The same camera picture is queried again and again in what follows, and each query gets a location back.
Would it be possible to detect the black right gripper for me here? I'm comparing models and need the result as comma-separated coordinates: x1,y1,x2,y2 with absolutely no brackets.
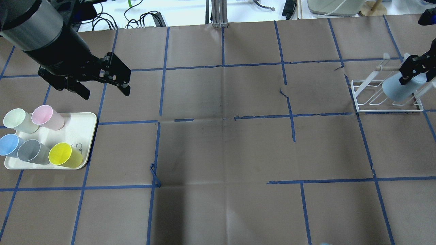
399,39,436,85

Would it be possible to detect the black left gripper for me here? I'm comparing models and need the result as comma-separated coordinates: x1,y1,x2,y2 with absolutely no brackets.
24,26,131,100

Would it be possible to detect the light blue plastic cup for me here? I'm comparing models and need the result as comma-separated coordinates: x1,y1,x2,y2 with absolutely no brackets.
382,72,427,102

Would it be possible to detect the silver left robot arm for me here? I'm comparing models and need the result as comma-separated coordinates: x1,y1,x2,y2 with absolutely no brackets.
1,0,131,99

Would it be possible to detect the pink plastic cup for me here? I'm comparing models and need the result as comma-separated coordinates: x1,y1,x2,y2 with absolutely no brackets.
31,104,65,131

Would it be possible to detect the yellow plastic cup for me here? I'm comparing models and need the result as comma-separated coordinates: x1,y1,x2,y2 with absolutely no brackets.
48,143,83,168

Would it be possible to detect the pale green plastic cup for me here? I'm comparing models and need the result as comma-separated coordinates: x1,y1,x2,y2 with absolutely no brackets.
3,108,39,134

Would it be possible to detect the grey plastic cup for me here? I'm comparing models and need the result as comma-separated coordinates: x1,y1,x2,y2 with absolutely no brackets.
17,139,50,165

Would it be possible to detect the wooden mug tree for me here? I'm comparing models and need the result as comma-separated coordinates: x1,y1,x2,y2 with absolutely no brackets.
359,0,387,16

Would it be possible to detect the white plastic tray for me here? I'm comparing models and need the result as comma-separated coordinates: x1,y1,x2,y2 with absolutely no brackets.
4,113,97,169

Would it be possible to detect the white wire cup rack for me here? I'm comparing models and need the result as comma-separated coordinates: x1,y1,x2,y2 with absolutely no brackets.
351,53,435,113

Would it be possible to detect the aluminium frame post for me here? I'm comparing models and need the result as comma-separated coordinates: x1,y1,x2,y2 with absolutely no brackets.
211,0,229,28

